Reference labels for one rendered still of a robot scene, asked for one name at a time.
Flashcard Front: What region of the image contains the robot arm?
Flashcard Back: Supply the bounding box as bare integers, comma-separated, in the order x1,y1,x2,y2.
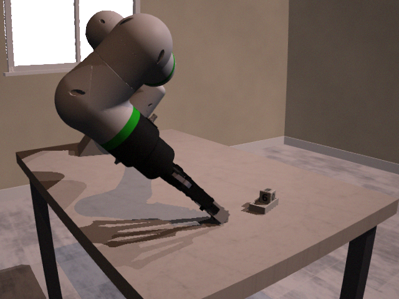
54,10,175,167

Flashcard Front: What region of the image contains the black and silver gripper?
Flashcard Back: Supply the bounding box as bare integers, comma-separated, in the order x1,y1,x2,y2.
134,137,230,224

